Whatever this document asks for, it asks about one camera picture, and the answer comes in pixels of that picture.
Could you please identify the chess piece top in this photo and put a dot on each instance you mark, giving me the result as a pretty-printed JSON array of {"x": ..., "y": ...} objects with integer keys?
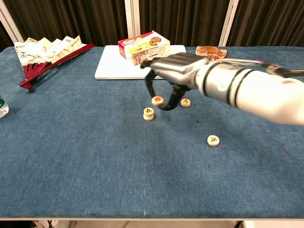
[{"x": 185, "y": 102}]

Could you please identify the white frame post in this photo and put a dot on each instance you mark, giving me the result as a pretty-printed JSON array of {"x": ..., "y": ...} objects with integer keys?
[
  {"x": 10, "y": 26},
  {"x": 131, "y": 16},
  {"x": 228, "y": 23}
]

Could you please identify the red yellow snack box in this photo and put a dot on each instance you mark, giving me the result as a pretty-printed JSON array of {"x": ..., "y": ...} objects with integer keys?
[{"x": 147, "y": 51}]

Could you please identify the blue table cloth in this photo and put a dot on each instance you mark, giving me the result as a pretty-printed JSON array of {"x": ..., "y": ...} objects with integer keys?
[{"x": 95, "y": 154}]

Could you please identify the chess piece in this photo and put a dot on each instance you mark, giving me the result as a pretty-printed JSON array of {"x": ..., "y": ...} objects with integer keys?
[
  {"x": 148, "y": 118},
  {"x": 148, "y": 110},
  {"x": 185, "y": 102},
  {"x": 156, "y": 100},
  {"x": 213, "y": 140}
]

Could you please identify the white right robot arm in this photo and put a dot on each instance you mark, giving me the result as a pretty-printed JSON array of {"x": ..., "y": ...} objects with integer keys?
[{"x": 256, "y": 95}]

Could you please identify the white rectangular board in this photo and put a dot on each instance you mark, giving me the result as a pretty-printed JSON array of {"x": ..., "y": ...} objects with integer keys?
[{"x": 114, "y": 69}]

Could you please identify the clear water bottle green label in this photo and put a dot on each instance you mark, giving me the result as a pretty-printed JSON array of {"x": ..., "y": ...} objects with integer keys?
[{"x": 2, "y": 109}]

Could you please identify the paper folding fan red ribs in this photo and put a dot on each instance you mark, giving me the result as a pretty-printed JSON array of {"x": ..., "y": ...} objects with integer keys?
[{"x": 42, "y": 52}]

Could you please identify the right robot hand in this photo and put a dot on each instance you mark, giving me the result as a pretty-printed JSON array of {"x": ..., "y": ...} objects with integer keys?
[{"x": 180, "y": 69}]

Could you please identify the orange spout pouch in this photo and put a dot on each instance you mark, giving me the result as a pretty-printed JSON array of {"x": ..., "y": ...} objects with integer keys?
[{"x": 213, "y": 53}]

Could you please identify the dark curtain panel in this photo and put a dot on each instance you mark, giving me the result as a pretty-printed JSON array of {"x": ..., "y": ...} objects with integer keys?
[
  {"x": 4, "y": 38},
  {"x": 180, "y": 21},
  {"x": 268, "y": 21},
  {"x": 71, "y": 19}
]

